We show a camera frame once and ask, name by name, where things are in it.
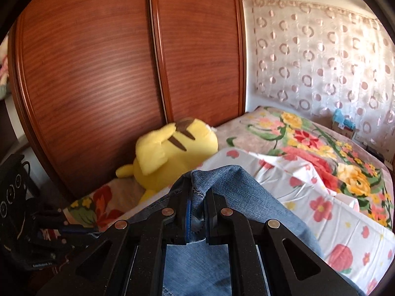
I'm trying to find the strawberry print bed sheet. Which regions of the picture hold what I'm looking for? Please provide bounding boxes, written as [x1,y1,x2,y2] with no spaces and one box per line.
[204,148,392,296]

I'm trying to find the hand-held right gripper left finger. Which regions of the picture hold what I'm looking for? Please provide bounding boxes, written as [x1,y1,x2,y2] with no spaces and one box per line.
[37,179,192,296]

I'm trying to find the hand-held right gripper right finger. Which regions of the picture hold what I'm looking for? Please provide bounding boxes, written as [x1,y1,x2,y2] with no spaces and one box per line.
[204,189,365,296]

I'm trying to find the floral blanket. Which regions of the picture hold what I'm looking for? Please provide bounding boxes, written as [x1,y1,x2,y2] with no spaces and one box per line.
[66,106,395,232]

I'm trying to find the blue denim pants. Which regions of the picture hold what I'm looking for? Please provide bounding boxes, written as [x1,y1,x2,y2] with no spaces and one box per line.
[128,166,368,296]

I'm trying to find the sheer circle-pattern curtain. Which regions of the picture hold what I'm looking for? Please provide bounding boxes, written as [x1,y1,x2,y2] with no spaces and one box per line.
[242,0,395,148]

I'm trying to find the small cardboard box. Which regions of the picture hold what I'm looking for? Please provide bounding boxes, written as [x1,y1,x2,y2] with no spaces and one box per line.
[332,120,355,139]

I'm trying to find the yellow plush toy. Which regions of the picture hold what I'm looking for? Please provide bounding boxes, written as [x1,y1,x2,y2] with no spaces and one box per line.
[116,118,219,204]

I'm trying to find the blue plastic bag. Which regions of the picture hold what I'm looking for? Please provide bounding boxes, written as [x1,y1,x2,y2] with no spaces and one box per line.
[333,109,355,128]

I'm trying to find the brown slatted wooden wardrobe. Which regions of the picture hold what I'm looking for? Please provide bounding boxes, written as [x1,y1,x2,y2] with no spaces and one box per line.
[8,0,247,204]

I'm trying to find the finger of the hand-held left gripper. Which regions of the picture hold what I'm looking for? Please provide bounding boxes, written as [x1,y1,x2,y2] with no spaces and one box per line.
[37,209,69,226]
[57,226,102,239]

